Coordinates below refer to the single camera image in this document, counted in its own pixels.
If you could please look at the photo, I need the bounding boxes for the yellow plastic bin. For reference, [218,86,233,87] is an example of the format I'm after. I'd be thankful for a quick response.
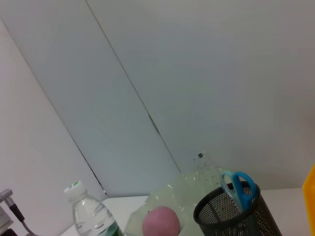
[302,163,315,236]

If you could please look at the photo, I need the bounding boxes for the blue scissors with sheath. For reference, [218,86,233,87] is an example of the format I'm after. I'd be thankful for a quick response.
[220,170,258,213]

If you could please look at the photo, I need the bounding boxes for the clear water bottle green label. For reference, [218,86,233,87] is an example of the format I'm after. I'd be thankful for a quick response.
[63,180,125,236]

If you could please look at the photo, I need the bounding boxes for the pink peach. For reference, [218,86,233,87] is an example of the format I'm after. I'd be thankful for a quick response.
[142,206,180,236]

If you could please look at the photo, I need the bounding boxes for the green glass fruit plate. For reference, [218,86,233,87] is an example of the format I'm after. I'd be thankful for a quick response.
[124,167,229,236]

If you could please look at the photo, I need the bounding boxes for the left gripper cable with connector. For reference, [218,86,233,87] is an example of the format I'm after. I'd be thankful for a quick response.
[0,188,37,236]

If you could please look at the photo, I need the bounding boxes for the black mesh pen holder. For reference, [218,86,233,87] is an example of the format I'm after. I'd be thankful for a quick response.
[193,181,284,236]

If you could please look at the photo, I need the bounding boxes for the transparent plastic ruler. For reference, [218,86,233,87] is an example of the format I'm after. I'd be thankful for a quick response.
[193,150,223,190]

